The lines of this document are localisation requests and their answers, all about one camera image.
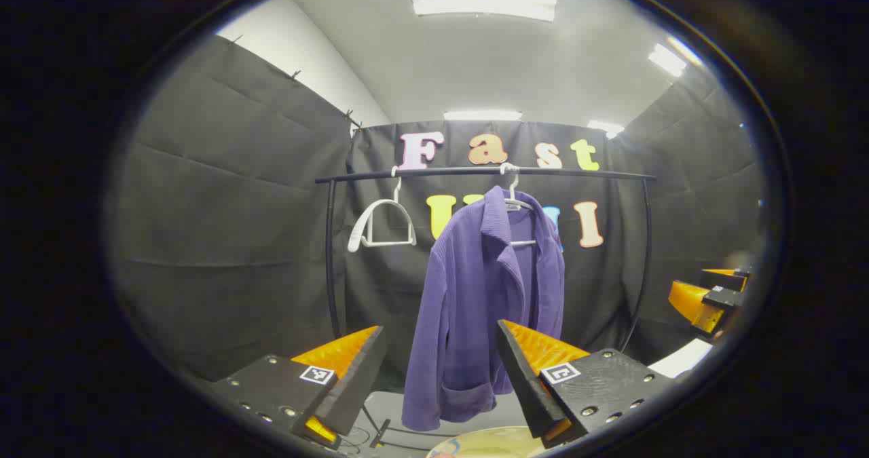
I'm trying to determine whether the black backdrop cloth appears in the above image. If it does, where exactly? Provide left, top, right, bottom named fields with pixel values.
left=109, top=34, right=768, bottom=384

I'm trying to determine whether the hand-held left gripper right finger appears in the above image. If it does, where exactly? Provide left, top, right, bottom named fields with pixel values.
left=496, top=320, right=678, bottom=449

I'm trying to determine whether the pale yellow laundry hamper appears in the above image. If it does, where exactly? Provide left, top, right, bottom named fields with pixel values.
left=426, top=425, right=545, bottom=458

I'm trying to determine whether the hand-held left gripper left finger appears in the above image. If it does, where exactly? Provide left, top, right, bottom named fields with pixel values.
left=207, top=326, right=388, bottom=452

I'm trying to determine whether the purple corduroy jacket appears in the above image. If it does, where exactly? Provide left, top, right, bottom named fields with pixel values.
left=402, top=185, right=566, bottom=432

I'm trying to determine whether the black clothes rack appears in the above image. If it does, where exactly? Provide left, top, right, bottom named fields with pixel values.
left=314, top=166, right=657, bottom=354

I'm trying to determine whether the white clothes hanger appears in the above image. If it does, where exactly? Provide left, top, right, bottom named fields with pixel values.
left=499, top=163, right=538, bottom=248
left=348, top=166, right=418, bottom=253

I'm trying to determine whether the large ceiling light panel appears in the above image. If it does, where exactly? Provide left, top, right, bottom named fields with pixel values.
left=406, top=0, right=557, bottom=22

